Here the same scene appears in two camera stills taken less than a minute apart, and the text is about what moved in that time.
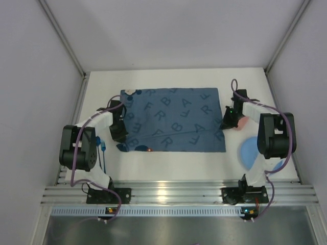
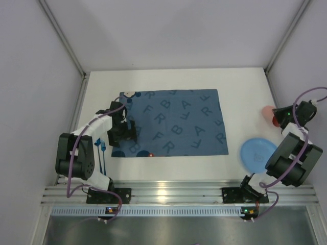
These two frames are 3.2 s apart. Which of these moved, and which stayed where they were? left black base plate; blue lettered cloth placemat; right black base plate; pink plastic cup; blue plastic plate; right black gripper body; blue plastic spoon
Moved: pink plastic cup; right black gripper body; blue lettered cloth placemat
Stayed: right black base plate; blue plastic plate; blue plastic spoon; left black base plate
